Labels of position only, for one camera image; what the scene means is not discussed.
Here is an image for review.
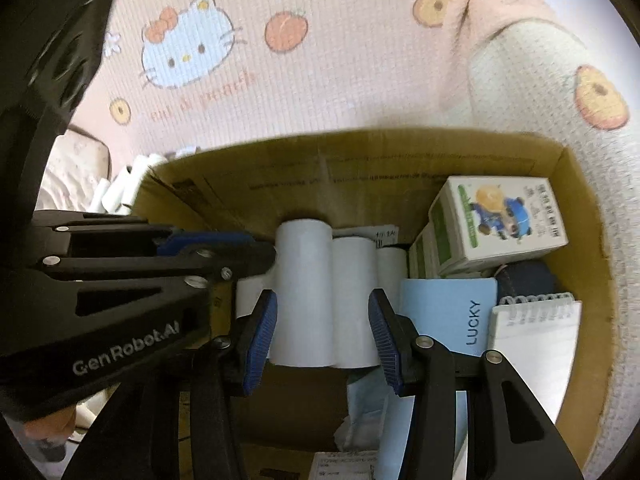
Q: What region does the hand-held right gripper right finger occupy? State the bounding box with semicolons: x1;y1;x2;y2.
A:
367;289;586;480

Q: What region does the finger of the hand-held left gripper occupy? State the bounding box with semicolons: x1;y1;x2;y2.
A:
32;211;257;257
40;243;279;287

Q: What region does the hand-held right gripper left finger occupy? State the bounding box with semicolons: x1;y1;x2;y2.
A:
60;290;278;480

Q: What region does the white cardboard tube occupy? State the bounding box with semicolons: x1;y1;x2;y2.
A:
376;247;408;293
274;219;335;367
331;237;381;368
234;272;278;321

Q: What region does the light blue wet wipes packet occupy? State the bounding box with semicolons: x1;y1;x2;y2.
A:
334;372;418;453

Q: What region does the pile of white tubes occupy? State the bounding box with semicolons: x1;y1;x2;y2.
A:
89;154;168;216

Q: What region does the brown cardboard box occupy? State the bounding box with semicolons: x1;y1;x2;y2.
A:
134;129;617;480

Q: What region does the person's left hand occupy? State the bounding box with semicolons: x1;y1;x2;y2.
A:
22;405;77;462

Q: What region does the light blue notebook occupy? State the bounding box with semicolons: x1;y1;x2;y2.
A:
399;277;499;361

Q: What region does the white paper slip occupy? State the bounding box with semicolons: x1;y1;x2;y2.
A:
332;224;401;251

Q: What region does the cream floral quilt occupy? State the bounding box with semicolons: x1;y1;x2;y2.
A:
40;130;112;213

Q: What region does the white spiral notepad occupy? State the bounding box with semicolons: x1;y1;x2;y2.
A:
486;292;583;423

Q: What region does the dark blue cloth item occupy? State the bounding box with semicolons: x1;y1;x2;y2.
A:
492;259;557;306

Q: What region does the white green cartoon carton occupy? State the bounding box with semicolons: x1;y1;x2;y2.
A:
429;175;569;277

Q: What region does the pink cat print mat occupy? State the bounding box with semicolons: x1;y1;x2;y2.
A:
65;0;640;480

